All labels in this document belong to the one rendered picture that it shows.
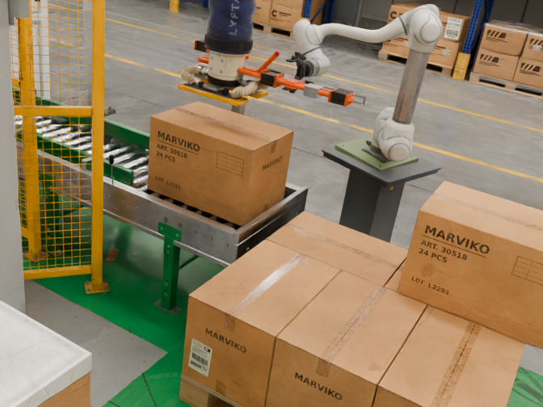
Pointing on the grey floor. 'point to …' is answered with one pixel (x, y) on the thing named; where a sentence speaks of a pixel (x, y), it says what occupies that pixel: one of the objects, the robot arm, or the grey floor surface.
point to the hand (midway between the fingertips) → (288, 75)
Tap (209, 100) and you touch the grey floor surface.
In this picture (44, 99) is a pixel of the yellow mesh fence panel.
